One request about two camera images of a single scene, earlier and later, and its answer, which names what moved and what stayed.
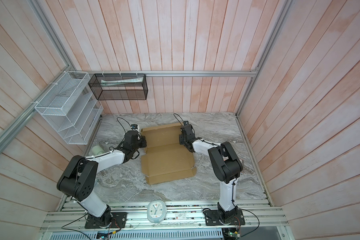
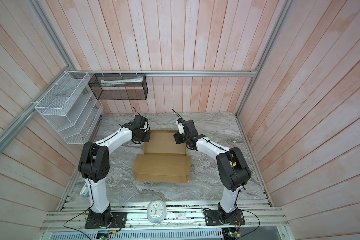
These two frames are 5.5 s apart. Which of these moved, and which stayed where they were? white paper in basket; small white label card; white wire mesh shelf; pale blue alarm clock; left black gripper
Moved: left black gripper
Stayed: pale blue alarm clock; small white label card; white paper in basket; white wire mesh shelf
